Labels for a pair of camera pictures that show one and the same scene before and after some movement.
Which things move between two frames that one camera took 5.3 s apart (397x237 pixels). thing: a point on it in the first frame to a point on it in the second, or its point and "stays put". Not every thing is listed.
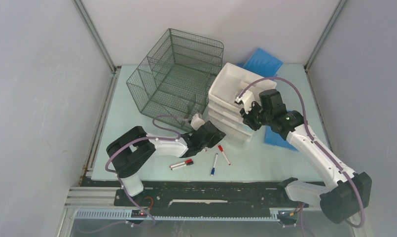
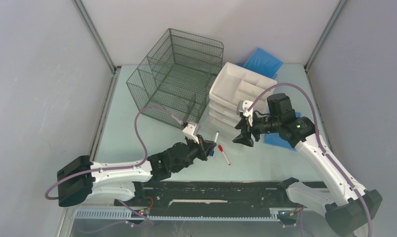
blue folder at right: x=273 y=138 stays put
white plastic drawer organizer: x=231 y=79 stays put
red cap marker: x=221 y=149 stays put
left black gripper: x=217 y=137 to x=204 y=148
